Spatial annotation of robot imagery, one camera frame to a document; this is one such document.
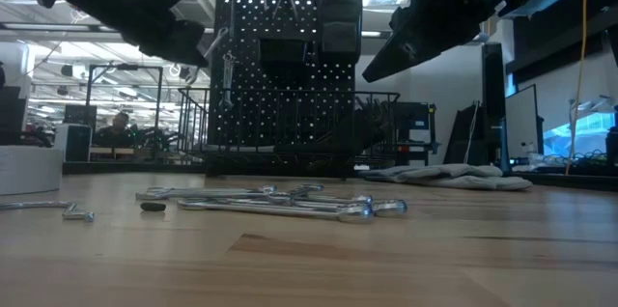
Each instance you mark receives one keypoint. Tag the black tall column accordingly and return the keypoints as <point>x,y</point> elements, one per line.
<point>493,94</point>

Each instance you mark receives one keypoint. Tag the black leaning boards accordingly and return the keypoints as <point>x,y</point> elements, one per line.
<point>458,138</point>

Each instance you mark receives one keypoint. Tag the white masking tape roll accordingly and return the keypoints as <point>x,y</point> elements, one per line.
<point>29,172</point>

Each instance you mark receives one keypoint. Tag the short black bin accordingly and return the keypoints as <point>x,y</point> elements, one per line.
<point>282,53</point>

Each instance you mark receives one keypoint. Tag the black box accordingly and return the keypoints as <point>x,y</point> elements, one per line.
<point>12,114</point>

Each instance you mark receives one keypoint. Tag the grey striped work glove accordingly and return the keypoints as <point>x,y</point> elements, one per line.
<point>458,174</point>

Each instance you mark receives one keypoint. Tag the blue lit screen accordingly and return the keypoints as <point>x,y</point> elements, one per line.
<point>594,128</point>

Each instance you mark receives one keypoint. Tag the black equipment cart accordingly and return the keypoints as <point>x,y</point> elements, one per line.
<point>415,119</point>

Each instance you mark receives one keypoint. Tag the white box appliance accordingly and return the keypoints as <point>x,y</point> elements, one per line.
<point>72,143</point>

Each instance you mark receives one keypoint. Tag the white panel black frame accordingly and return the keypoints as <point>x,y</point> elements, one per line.
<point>521,121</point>

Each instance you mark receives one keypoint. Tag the white column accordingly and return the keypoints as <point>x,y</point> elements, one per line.
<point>17,63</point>

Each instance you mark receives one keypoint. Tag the small black rubber piece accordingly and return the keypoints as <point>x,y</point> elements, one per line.
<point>153,206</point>

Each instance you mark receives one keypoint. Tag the ceiling light strip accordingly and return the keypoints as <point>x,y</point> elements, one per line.
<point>372,34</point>
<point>48,27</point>

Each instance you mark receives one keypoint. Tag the tall black bin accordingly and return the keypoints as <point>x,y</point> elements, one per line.
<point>340,22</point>

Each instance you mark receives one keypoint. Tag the large chrome combination wrench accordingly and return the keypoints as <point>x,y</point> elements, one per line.
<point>289,211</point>

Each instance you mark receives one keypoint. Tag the person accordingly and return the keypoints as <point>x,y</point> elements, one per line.
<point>118,126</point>

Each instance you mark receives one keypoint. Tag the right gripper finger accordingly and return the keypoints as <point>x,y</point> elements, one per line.
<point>396,58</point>

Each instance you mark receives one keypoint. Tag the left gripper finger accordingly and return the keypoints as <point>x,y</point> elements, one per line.
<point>193,56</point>

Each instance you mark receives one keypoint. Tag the black metal stand frame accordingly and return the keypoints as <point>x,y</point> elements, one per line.
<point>124,66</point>

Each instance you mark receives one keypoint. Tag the black background robot arm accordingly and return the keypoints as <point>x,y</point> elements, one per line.
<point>149,138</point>

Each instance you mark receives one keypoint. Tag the black metal pegboard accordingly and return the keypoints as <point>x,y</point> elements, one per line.
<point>270,119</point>

